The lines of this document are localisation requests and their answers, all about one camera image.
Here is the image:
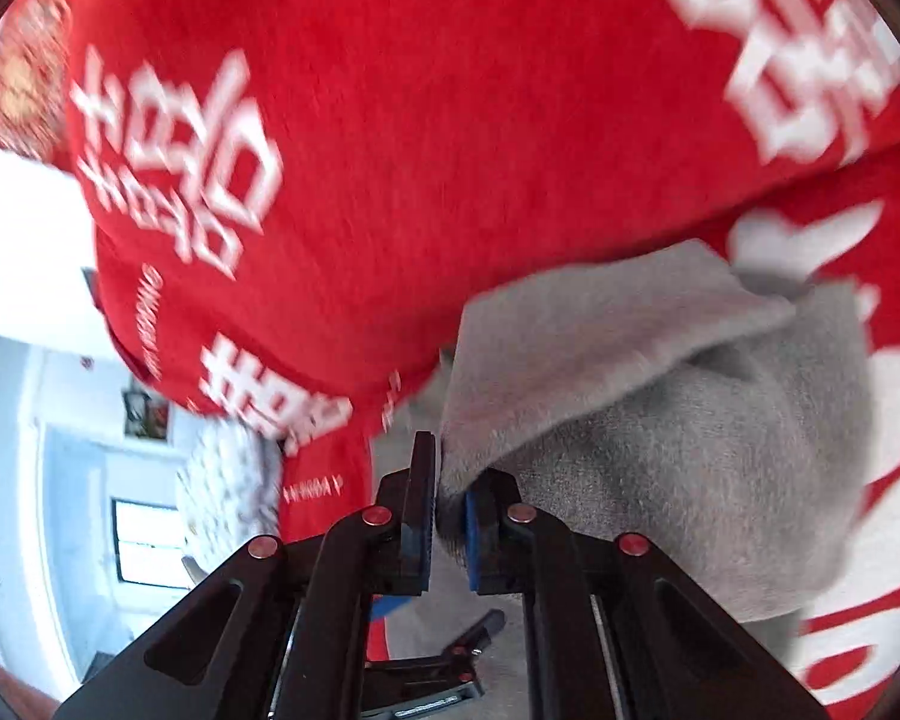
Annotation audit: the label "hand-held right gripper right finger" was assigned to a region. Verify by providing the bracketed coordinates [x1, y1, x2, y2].
[463, 469, 830, 720]

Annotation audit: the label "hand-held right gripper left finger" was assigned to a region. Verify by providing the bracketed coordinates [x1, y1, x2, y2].
[56, 431, 440, 720]

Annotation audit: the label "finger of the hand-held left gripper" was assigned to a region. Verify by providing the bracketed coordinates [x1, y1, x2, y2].
[361, 610, 507, 691]

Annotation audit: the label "grey fleece garment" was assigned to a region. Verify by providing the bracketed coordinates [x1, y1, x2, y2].
[367, 238, 875, 720]

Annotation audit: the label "white patterned cushion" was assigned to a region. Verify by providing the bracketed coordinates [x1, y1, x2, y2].
[175, 418, 284, 565]

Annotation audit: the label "window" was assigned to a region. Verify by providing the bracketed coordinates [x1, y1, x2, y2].
[111, 497, 197, 587]

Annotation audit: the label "red blanket white characters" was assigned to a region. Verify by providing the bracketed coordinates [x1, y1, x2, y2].
[60, 0, 900, 466]

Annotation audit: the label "red gold patterned cloth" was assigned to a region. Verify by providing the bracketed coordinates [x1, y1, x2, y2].
[0, 0, 76, 167]

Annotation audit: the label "framed wall picture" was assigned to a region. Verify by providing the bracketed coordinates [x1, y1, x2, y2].
[122, 385, 172, 442]

